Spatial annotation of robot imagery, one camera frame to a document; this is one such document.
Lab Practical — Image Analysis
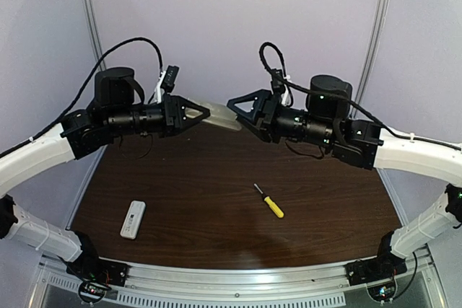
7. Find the grey remote control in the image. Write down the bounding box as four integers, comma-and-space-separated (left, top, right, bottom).
189, 99, 242, 131

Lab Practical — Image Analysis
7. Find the yellow handled screwdriver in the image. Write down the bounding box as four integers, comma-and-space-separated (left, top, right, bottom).
253, 183, 284, 219

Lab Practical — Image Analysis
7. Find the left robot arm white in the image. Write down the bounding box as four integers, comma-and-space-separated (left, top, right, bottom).
1, 66, 210, 263

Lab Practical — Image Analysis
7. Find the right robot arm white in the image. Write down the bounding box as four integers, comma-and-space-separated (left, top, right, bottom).
227, 71, 461, 262

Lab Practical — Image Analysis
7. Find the white remote control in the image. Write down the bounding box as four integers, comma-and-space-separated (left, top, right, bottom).
120, 201, 146, 239

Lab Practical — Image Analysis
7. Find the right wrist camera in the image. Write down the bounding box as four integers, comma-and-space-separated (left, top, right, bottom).
270, 69, 286, 94

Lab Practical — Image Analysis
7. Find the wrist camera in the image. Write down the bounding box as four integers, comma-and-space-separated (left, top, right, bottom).
162, 66, 180, 93
270, 69, 286, 94

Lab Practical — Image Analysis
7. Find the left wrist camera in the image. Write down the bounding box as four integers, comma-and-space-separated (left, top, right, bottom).
162, 66, 180, 93

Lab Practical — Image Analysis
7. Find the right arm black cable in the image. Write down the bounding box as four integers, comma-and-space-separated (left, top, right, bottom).
258, 41, 462, 150

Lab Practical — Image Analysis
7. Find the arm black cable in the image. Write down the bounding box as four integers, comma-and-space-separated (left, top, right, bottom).
0, 36, 165, 159
258, 41, 462, 150

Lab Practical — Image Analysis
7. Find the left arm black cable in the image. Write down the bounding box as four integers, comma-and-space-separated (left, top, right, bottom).
0, 36, 165, 159

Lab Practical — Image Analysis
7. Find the right aluminium frame post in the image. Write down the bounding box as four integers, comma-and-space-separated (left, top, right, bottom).
355, 0, 390, 103

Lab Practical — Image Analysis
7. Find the aluminium frame post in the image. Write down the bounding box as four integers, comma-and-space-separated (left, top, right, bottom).
82, 0, 103, 60
355, 0, 390, 103

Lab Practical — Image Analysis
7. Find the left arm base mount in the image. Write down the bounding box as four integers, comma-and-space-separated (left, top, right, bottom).
65, 258, 128, 287

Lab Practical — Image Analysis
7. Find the left aluminium frame post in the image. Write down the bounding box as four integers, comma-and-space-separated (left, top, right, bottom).
82, 0, 103, 60

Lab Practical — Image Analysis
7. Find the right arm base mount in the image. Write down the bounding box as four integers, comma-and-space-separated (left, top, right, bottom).
344, 255, 407, 286

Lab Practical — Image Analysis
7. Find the aluminium front rail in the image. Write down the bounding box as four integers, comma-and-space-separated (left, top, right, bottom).
35, 263, 441, 308

